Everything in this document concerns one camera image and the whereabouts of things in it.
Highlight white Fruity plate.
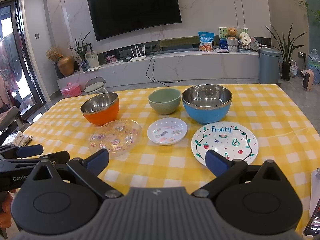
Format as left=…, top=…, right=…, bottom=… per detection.
left=191, top=121, right=259, bottom=165

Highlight clear glass plate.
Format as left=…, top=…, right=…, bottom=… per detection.
left=88, top=119, right=142, bottom=159

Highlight orange steel bowl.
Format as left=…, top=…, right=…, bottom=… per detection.
left=80, top=92, right=119, bottom=126

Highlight blue steel bowl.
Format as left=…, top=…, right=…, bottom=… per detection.
left=182, top=84, right=233, bottom=125

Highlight small white sticker plate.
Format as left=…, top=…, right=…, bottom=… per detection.
left=147, top=118, right=188, bottom=146

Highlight green ceramic bowl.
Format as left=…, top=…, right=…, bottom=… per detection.
left=148, top=88, right=181, bottom=115

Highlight left hand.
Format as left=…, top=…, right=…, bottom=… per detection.
left=0, top=190, right=16, bottom=229

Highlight white blue small box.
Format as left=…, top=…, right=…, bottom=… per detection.
left=2, top=131, right=33, bottom=146

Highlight pink storage box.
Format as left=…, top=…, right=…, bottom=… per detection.
left=61, top=83, right=81, bottom=98

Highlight yellow checkered tablecloth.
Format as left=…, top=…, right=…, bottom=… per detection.
left=26, top=85, right=319, bottom=232

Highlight small round stool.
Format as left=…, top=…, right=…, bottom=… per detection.
left=84, top=77, right=108, bottom=94

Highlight golden vase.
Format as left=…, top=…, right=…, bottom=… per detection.
left=57, top=56, right=74, bottom=76

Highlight white marble TV bench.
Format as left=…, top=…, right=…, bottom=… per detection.
left=57, top=50, right=259, bottom=89

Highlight dried yellow flowers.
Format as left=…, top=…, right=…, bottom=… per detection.
left=46, top=47, right=63, bottom=63

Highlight smartphone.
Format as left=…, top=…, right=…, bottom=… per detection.
left=303, top=202, right=320, bottom=238

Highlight blue glass vase plant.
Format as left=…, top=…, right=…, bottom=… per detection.
left=69, top=32, right=90, bottom=72

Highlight grey-blue trash bin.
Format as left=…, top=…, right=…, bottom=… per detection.
left=259, top=48, right=280, bottom=84

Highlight white wifi router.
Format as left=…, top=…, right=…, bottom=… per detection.
left=130, top=45, right=146, bottom=62

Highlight small space heater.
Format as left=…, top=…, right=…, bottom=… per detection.
left=302, top=69, right=314, bottom=91

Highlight blue snack bag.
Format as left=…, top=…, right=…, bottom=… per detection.
left=198, top=31, right=215, bottom=51

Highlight potted tall leaf plant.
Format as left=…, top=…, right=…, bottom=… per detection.
left=266, top=24, right=306, bottom=81

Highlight brown teddy bear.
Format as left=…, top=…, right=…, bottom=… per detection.
left=224, top=28, right=241, bottom=40

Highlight large water bottle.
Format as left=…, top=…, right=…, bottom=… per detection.
left=306, top=49, right=320, bottom=85

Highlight black power cable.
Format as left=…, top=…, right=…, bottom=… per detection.
left=145, top=52, right=184, bottom=84

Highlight black wall television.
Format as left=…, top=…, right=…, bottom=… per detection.
left=87, top=0, right=182, bottom=41

